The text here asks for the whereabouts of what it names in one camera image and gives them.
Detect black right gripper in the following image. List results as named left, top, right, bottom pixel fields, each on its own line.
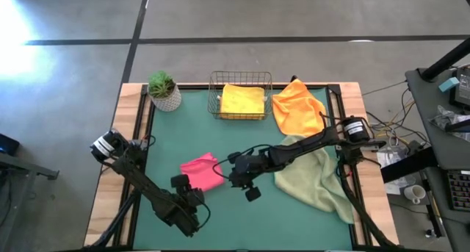
left=227, top=151, right=276, bottom=189

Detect pink microfiber towel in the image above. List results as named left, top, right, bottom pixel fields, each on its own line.
left=179, top=151, right=225, bottom=192

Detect light green microfiber towel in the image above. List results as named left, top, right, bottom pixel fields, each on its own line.
left=273, top=134, right=355, bottom=224

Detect yellow microfiber towel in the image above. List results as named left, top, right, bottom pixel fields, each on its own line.
left=219, top=83, right=266, bottom=117

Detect black support strut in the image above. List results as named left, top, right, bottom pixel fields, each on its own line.
left=337, top=163, right=397, bottom=251
left=87, top=191, right=139, bottom=250

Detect potted plant patterned white pot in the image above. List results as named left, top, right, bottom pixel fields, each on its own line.
left=147, top=70, right=183, bottom=112

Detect white papers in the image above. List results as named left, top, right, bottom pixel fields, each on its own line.
left=374, top=148, right=418, bottom=196

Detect black desk support bar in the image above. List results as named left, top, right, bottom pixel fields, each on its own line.
left=380, top=145, right=440, bottom=184

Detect white mug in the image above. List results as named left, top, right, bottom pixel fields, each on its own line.
left=403, top=184, right=427, bottom=205

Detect grey metal cart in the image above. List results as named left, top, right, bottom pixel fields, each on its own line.
left=0, top=152, right=59, bottom=252

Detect black device blue light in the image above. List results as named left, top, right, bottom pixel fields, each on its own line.
left=0, top=132, right=21, bottom=157

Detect dark grey side desk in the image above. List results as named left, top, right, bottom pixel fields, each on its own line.
left=405, top=66, right=470, bottom=252

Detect crumpled plastic bag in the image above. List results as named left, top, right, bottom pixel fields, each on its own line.
left=429, top=104, right=470, bottom=141

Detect backlit keyboard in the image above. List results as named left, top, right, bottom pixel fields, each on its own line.
left=446, top=169, right=470, bottom=212

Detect light blue box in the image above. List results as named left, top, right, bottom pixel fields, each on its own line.
left=438, top=76, right=461, bottom=93

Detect black pole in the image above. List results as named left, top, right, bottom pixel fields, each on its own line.
left=420, top=37, right=470, bottom=82

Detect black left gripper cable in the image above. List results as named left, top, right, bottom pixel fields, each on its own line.
left=196, top=203, right=212, bottom=231

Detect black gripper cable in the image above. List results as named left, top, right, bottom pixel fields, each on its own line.
left=211, top=144, right=275, bottom=181
left=196, top=203, right=212, bottom=231

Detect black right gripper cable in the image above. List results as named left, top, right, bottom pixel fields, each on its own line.
left=211, top=144, right=275, bottom=181

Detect black wire basket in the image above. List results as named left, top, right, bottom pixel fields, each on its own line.
left=207, top=71, right=273, bottom=120

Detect black table frame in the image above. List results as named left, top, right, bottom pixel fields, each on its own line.
left=112, top=82, right=370, bottom=252

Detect tangled floor cables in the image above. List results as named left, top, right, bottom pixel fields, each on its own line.
left=361, top=79, right=430, bottom=157

